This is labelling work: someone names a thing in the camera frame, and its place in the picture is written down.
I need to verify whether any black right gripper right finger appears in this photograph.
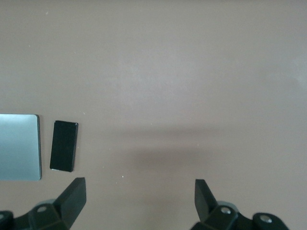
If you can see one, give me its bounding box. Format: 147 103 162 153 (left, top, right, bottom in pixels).
192 179 254 230

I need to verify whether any silver closed laptop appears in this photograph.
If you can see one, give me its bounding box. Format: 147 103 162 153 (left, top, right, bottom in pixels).
0 114 43 182

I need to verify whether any black smartphone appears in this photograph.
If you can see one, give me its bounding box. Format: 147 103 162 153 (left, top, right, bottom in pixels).
49 120 79 173

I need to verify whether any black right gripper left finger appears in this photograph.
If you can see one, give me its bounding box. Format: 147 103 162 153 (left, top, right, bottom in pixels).
27 177 87 230

